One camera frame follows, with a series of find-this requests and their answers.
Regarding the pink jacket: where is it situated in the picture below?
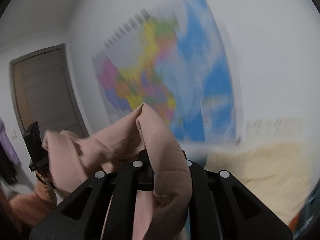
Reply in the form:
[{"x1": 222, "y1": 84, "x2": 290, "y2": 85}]
[{"x1": 41, "y1": 103, "x2": 193, "y2": 240}]

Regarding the orange brown sleeve forearm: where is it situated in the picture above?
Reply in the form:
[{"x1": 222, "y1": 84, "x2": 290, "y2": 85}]
[{"x1": 1, "y1": 181, "x2": 57, "y2": 232}]

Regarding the person's left hand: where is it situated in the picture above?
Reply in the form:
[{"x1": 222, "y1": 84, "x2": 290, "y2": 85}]
[{"x1": 35, "y1": 169, "x2": 56, "y2": 189}]

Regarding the purple hanging garment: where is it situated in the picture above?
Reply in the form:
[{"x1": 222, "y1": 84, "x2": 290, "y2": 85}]
[{"x1": 0, "y1": 119, "x2": 21, "y2": 166}]

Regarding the brown wooden door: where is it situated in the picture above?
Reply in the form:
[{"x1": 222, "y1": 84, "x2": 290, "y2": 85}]
[{"x1": 10, "y1": 43, "x2": 88, "y2": 138}]

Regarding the cream yellow garment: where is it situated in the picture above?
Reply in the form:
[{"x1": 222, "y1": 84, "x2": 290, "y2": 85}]
[{"x1": 204, "y1": 142, "x2": 311, "y2": 225}]

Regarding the colourful wall map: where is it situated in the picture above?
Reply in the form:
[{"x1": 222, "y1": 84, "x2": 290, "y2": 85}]
[{"x1": 92, "y1": 0, "x2": 241, "y2": 145}]

